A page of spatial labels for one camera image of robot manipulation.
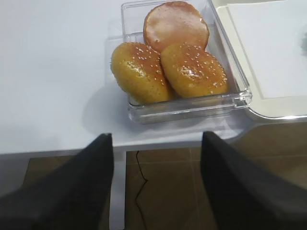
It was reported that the white table leg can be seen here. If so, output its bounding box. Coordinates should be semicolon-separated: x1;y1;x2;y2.
109;148;127;230

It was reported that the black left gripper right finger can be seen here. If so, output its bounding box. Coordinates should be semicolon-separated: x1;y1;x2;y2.
201;131;307;230

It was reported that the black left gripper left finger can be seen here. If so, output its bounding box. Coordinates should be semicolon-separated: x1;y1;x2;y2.
0;134;113;230

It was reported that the thin black cable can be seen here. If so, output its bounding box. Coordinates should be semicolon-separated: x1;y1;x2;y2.
134;150;149;230

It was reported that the clear plastic bun container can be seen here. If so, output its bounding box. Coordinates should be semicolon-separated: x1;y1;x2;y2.
128;0;252;124

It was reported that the cream serving tray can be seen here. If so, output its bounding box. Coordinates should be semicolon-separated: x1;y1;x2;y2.
213;0;307;122

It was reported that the sesame bun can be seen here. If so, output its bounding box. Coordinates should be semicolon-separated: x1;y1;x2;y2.
110;42;176;104
161;43;229;98

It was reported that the white paper sheet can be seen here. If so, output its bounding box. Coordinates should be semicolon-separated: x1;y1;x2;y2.
228;0;307;98

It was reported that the plain brown bun bottom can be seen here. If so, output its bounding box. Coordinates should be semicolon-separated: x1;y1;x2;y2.
143;1;210;52

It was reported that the sesame bun top right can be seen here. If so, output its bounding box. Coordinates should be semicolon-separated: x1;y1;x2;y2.
161;43;229;98

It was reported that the sesame bun top left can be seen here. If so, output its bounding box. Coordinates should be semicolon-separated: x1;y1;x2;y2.
110;42;176;104

